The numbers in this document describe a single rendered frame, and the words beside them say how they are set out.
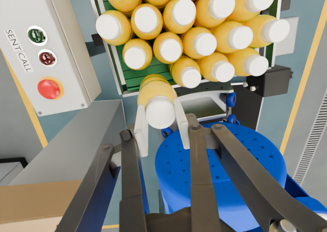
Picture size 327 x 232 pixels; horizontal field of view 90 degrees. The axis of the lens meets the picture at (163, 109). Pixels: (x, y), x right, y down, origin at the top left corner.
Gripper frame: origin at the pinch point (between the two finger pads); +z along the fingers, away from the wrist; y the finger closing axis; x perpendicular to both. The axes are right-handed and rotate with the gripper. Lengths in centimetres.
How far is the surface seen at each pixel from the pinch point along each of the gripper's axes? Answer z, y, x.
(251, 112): 108, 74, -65
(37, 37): 12.2, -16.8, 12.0
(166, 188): 6.6, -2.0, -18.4
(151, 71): 33.3, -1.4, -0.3
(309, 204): 24, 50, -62
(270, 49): 26.2, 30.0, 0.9
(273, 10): 26.5, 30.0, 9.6
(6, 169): 105, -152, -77
